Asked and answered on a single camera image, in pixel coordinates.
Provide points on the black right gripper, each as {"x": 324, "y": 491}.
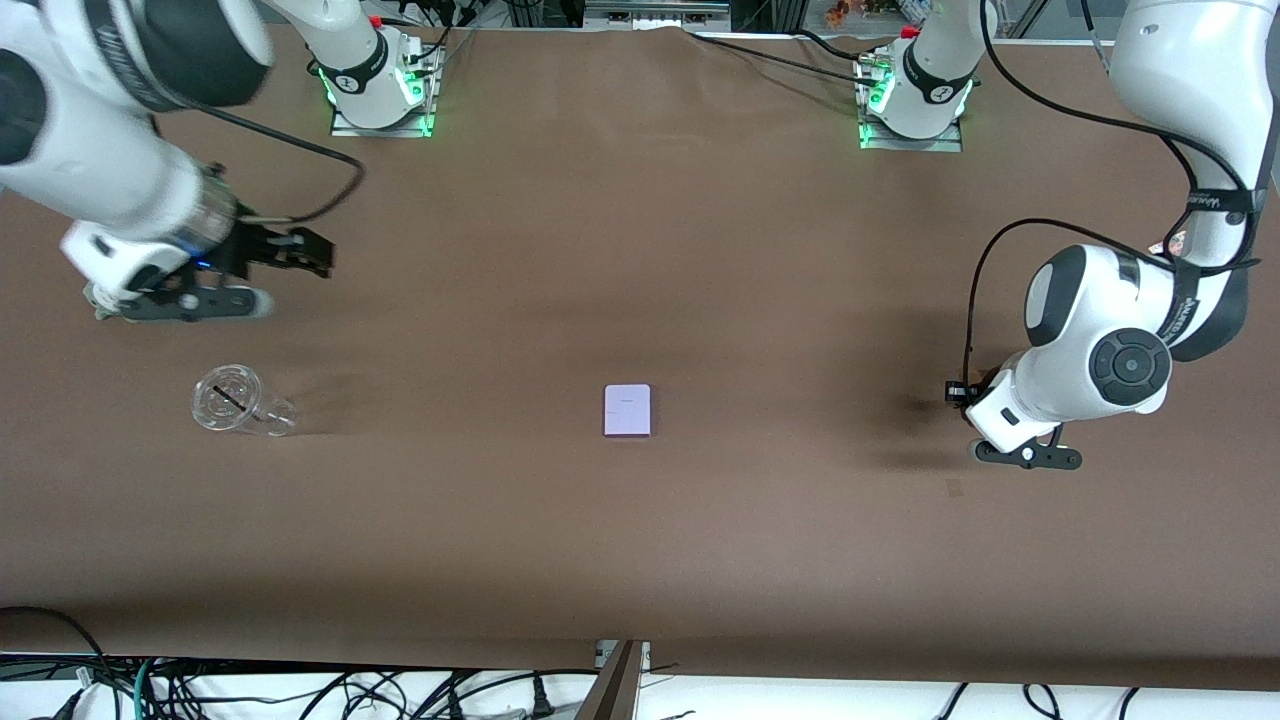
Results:
{"x": 250, "y": 250}

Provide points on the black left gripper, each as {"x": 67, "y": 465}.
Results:
{"x": 981, "y": 386}

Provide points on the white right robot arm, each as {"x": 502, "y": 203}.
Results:
{"x": 100, "y": 170}

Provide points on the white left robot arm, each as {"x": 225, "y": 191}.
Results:
{"x": 1090, "y": 320}

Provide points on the clear plastic cup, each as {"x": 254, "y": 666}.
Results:
{"x": 228, "y": 398}

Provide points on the grey-green plush toy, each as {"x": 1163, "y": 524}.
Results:
{"x": 92, "y": 300}

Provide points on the small orange toy figure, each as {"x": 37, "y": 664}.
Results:
{"x": 838, "y": 13}

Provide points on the grey metal box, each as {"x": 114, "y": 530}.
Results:
{"x": 655, "y": 14}

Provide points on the dark metal table leg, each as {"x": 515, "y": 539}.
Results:
{"x": 615, "y": 690}

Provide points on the black power plug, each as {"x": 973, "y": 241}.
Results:
{"x": 541, "y": 705}

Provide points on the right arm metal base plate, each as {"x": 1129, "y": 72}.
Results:
{"x": 385, "y": 131}

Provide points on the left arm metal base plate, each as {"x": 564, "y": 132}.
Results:
{"x": 945, "y": 146}

